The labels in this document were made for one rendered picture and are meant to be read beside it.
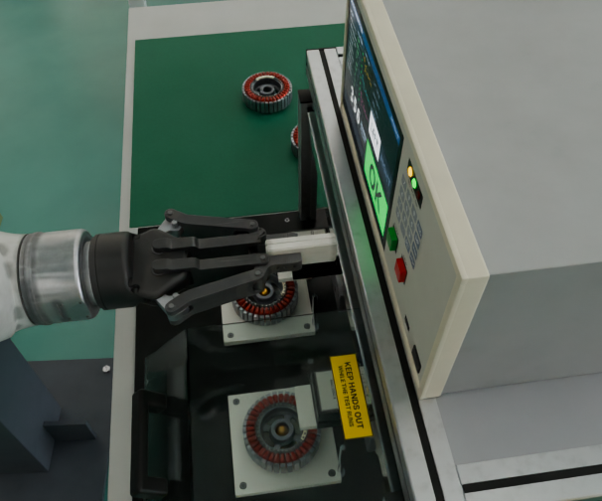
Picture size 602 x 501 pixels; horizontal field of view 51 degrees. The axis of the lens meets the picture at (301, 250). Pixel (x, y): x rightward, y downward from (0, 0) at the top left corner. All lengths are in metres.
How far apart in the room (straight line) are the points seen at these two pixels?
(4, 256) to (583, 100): 0.54
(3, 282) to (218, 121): 0.89
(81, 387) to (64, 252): 1.35
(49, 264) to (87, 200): 1.77
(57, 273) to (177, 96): 0.95
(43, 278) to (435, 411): 0.39
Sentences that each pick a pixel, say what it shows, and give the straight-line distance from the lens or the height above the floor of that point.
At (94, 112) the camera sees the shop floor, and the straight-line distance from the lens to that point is 2.73.
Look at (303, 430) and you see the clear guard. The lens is 0.67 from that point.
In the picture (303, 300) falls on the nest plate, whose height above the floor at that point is 0.78.
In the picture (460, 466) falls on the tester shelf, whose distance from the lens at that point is 0.62.
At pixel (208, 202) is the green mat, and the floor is 0.75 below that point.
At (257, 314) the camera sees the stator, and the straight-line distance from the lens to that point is 1.03.
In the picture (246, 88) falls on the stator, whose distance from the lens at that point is 1.46.
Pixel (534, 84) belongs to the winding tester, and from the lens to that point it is 0.64.
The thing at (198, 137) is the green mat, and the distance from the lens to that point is 1.40.
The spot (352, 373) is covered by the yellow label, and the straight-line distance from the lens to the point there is 0.70.
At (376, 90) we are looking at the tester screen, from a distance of 0.68.
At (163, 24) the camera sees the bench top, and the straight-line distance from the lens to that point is 1.76.
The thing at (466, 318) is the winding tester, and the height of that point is 1.26.
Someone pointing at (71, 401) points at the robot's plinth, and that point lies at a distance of 1.94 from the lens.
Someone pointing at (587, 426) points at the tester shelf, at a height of 1.11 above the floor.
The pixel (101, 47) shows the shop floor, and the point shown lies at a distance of 3.08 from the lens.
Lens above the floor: 1.69
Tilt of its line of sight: 53 degrees down
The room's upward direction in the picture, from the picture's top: straight up
